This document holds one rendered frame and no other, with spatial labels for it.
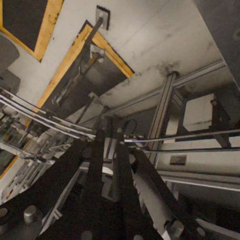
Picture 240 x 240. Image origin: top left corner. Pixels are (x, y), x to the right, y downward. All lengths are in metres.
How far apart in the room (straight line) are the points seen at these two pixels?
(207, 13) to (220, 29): 0.05
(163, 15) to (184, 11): 0.12
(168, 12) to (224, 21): 0.74
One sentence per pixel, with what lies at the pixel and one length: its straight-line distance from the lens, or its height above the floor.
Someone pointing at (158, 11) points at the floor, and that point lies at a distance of 1.18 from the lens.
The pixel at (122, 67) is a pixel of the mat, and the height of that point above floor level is 0.01.
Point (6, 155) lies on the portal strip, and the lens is 7.40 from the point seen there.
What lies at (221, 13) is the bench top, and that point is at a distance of 0.44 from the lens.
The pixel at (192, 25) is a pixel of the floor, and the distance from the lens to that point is 1.18.
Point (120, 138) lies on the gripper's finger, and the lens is 0.19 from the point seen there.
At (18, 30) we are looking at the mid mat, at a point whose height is 0.01.
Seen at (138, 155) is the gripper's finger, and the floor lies 1.04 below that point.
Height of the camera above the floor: 1.10
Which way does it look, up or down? 30 degrees down
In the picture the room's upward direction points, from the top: 155 degrees counter-clockwise
